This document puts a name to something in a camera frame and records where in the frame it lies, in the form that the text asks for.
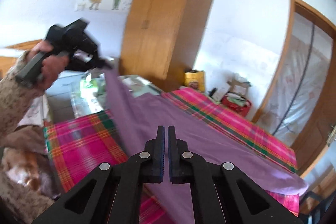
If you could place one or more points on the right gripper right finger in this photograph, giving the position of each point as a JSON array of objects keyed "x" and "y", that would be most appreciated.
[{"x": 222, "y": 193}]

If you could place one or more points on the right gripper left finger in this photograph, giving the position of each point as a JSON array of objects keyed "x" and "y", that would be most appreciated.
[{"x": 111, "y": 193}]

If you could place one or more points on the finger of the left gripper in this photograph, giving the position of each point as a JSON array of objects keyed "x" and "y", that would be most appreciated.
[{"x": 100, "y": 62}]

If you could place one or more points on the purple fleece garment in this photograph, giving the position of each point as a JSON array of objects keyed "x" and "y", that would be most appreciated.
[{"x": 212, "y": 131}]

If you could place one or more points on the floral sleeve left forearm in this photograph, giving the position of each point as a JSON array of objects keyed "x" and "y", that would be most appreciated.
[{"x": 15, "y": 99}]

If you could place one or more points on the glass top side table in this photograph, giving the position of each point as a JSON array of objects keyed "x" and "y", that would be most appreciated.
[{"x": 88, "y": 94}]

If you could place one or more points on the pink plaid tablecloth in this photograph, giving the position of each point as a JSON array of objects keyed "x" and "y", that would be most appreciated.
[{"x": 77, "y": 146}]

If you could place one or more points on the wooden wardrobe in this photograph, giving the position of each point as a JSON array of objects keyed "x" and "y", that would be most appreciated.
[{"x": 162, "y": 38}]

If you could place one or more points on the brown fuzzy blanket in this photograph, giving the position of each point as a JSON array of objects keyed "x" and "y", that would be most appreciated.
[{"x": 28, "y": 183}]

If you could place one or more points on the red basket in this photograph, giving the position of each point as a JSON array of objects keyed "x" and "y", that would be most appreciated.
[{"x": 237, "y": 103}]

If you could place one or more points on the black mesh office chair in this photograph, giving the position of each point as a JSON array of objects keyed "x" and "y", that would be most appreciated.
[{"x": 317, "y": 209}]

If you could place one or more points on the yellow box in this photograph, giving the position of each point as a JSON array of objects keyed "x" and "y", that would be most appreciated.
[{"x": 196, "y": 80}]

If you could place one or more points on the plastic covered door screen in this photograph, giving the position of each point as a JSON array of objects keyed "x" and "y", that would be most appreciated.
[{"x": 300, "y": 74}]

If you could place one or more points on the wooden door with handle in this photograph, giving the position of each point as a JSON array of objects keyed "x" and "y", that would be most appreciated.
[{"x": 312, "y": 142}]

